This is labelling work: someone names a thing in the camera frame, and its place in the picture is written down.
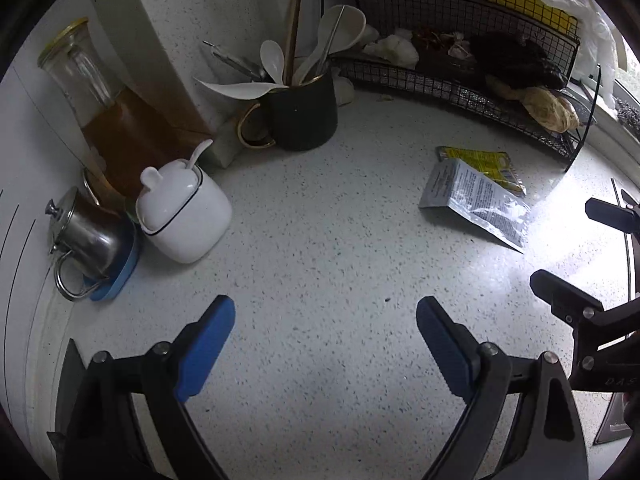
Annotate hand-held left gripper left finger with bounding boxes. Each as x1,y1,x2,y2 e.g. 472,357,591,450
57,294,236,480

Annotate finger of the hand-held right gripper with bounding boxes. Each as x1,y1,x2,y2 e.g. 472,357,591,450
584,197,640,234
529,268,607,332

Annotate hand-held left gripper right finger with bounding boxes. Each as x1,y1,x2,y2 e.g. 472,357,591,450
415,295,589,480

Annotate silver packet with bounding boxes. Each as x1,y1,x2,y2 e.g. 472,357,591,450
418,158,532,255

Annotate stainless steel sink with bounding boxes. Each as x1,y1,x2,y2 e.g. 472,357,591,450
594,177,640,446

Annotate blue coaster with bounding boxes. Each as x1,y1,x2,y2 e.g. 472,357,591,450
82,220,144,304

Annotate brown potato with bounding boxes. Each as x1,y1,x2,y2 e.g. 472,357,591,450
519,85,581,134

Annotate yellow packet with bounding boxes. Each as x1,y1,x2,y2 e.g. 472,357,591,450
434,145,528,197

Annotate white sugar jar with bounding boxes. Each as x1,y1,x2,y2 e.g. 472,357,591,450
135,157,234,265

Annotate black gas stove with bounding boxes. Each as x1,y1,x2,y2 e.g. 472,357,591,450
47,338,89,442

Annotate steel teapot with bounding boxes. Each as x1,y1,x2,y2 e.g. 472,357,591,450
46,186,134,302

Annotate black plastic bag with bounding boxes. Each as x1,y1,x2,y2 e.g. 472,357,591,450
469,31,566,92

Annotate white jar spoon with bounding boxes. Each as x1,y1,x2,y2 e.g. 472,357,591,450
184,138,215,170

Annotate glass oil bottle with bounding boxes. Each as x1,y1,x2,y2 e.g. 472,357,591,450
37,17,212,212

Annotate reddish shallots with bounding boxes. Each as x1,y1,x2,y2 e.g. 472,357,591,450
417,27,474,59

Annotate black utensil mug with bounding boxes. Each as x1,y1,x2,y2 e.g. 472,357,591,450
237,71,340,153

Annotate long white soup spoon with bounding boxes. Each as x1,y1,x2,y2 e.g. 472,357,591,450
193,78,289,101

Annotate small white spoon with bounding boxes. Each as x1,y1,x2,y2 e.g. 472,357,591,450
259,39,286,86

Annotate large white rice paddle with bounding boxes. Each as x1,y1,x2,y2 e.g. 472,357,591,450
299,4,368,86

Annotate metal straw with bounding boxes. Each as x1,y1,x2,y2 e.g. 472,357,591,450
314,4,346,77

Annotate wooden chopsticks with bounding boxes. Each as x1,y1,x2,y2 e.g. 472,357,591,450
283,0,305,86

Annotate black wire rack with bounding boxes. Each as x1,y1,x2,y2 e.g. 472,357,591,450
322,0,604,174

